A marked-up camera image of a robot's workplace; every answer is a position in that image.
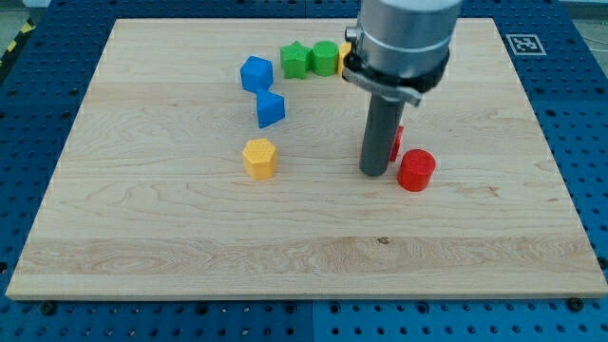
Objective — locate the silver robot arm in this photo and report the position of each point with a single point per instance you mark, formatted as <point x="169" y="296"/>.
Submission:
<point x="400" y="48"/>

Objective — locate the blue triangular prism block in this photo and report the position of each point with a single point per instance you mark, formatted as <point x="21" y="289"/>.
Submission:
<point x="270" y="108"/>

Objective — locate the yellow hexagon block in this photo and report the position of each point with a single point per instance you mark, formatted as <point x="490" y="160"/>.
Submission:
<point x="260" y="159"/>

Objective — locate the light wooden board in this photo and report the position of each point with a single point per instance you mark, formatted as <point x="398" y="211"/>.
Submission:
<point x="150" y="199"/>

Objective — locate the green star block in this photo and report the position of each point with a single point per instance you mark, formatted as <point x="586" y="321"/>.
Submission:
<point x="295" y="60"/>

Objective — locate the red block behind rod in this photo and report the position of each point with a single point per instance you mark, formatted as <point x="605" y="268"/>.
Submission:
<point x="396" y="144"/>

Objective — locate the yellow block behind arm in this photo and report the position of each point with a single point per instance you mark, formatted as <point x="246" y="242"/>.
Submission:
<point x="343" y="51"/>

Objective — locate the green cylinder block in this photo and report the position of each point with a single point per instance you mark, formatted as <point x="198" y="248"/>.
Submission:
<point x="325" y="55"/>

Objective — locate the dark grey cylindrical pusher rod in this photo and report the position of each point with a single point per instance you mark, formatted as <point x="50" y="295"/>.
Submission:
<point x="383" y="119"/>

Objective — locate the red cylinder block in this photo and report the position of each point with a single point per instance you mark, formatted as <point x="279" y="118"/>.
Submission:
<point x="416" y="169"/>

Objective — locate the blue cube block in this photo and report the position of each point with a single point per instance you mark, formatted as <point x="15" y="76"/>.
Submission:
<point x="256" y="73"/>

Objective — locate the white fiducial marker tag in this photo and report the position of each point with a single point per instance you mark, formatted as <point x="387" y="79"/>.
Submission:
<point x="524" y="44"/>

